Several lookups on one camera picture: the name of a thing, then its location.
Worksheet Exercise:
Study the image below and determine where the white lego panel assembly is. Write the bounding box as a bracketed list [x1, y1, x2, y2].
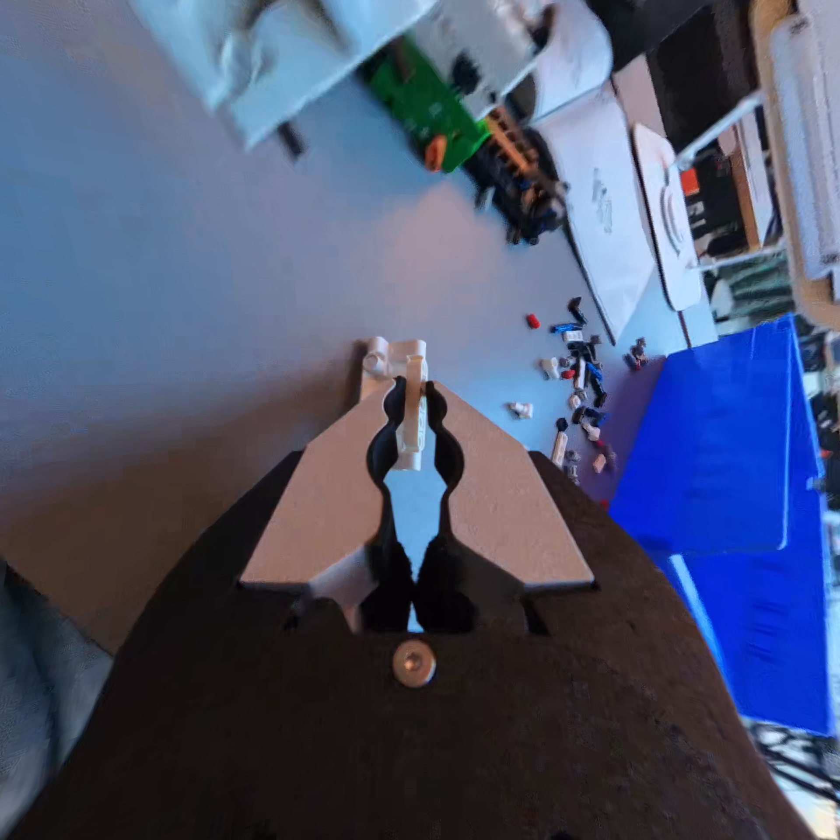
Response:
[220, 46, 388, 160]

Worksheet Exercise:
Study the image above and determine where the pile of small lego pieces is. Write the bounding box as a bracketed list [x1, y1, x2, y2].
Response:
[541, 295, 654, 487]

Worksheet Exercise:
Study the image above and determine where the blue plastic bin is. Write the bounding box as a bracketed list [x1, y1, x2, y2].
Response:
[607, 314, 834, 737]

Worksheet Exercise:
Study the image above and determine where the white lego beam assembly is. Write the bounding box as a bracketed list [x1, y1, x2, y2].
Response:
[357, 336, 431, 472]

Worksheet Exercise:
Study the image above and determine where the white rounded panel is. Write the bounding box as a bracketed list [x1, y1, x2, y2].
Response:
[631, 123, 706, 312]

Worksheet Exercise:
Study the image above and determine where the lego instruction booklet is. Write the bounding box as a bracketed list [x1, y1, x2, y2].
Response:
[535, 92, 660, 345]

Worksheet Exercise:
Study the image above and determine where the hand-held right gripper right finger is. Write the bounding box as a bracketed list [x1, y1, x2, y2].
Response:
[415, 379, 595, 634]

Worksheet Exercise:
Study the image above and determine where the partly built lego truck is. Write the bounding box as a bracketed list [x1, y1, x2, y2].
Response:
[364, 0, 614, 247]

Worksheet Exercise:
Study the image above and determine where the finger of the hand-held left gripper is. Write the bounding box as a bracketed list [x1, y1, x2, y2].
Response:
[256, 0, 434, 67]
[131, 0, 263, 109]

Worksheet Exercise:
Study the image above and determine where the grey cloth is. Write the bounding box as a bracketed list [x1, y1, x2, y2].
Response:
[0, 558, 116, 840]

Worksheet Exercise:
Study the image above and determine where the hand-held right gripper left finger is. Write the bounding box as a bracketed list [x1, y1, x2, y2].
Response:
[239, 376, 416, 634]

